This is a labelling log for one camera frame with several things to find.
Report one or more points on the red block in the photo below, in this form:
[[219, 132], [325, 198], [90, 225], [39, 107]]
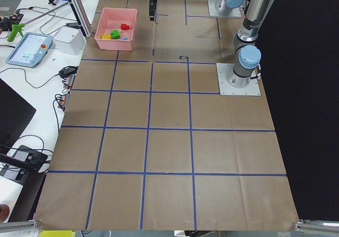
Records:
[[124, 26]]

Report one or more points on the green two-stud block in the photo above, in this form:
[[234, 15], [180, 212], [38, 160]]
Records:
[[115, 34]]

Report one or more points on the yellow two-stud block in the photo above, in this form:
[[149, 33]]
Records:
[[106, 36]]

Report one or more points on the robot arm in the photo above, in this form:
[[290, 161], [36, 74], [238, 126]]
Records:
[[247, 54], [227, 6]]

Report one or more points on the pink plastic box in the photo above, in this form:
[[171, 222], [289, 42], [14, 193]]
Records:
[[111, 19]]

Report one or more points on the white square box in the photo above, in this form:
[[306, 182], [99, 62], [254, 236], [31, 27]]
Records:
[[69, 40]]

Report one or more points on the teach pendant tablet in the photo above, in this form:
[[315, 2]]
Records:
[[30, 51]]

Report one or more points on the black monitor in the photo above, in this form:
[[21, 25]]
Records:
[[16, 114]]

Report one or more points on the aluminium frame post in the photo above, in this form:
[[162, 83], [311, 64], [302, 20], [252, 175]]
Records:
[[81, 17]]

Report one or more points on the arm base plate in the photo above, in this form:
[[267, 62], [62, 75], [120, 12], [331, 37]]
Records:
[[232, 85], [235, 14]]

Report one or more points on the green handled reacher grabber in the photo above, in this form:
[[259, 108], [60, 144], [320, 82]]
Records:
[[17, 28]]

